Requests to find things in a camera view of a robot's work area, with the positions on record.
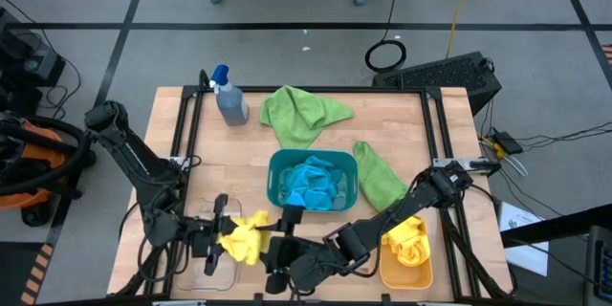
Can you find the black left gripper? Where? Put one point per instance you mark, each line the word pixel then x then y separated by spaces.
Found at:
pixel 205 239

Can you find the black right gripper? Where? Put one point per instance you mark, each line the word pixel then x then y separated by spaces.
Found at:
pixel 299 263

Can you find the yellow microfiber towel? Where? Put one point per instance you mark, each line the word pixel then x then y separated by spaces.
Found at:
pixel 408 246
pixel 244 241

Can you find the blue microfiber towel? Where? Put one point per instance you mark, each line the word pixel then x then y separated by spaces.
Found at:
pixel 311 184

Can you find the green microfiber towel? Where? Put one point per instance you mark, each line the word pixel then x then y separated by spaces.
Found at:
pixel 378 177
pixel 296 115

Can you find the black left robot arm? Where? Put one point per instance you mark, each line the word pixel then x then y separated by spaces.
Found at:
pixel 138 162

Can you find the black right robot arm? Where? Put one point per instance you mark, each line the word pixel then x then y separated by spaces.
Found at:
pixel 397 210

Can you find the clear plastic container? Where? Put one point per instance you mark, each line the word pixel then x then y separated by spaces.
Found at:
pixel 229 282

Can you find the teal plastic basket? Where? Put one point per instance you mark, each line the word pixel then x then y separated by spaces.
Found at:
pixel 273 181

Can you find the yellow plastic basket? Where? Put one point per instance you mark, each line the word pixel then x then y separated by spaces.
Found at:
pixel 406 279

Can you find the gray spray bottle blue head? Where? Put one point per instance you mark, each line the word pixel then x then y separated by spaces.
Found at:
pixel 232 102

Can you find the orange black shop vacuum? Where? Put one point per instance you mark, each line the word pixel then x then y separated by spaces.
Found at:
pixel 33 153

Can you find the white paper sheet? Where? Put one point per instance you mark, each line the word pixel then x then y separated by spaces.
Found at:
pixel 526 253

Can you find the black power adapter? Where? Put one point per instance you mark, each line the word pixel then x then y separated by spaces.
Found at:
pixel 508 142

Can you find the black equipment box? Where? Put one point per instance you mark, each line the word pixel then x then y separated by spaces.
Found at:
pixel 28 64

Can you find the black bar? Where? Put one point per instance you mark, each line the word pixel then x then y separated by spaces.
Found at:
pixel 574 222

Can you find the gray control box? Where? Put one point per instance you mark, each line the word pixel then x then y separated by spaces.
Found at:
pixel 600 268

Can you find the silver mounting bracket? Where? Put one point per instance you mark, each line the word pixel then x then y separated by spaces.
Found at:
pixel 442 162
pixel 178 161

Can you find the black metal table frame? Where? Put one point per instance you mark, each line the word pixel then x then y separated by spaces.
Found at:
pixel 311 89

